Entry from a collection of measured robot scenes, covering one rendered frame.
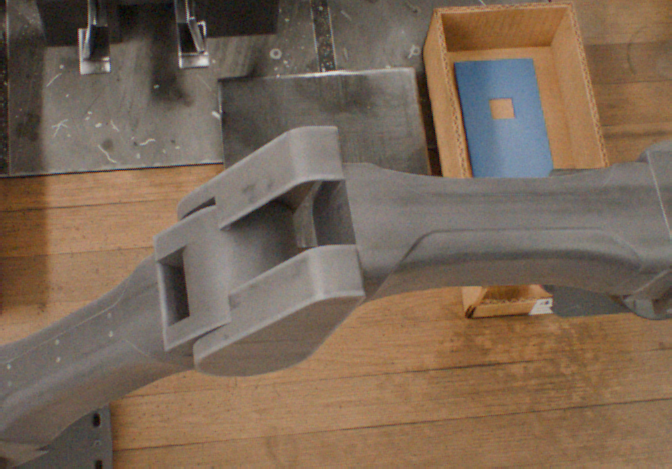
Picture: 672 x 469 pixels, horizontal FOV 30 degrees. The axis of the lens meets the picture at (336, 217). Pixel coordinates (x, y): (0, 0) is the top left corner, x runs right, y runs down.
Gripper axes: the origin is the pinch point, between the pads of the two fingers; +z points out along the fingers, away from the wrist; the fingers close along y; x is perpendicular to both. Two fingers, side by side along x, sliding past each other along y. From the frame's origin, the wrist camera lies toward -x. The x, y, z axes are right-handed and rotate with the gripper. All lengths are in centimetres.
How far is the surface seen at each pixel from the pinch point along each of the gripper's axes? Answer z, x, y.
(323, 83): 16.0, 15.3, 10.0
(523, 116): 14.6, -1.8, 6.5
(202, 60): 10.4, 25.7, 12.6
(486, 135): 13.8, 1.8, 5.1
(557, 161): 12.6, -4.1, 2.8
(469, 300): 4.2, 5.9, -6.8
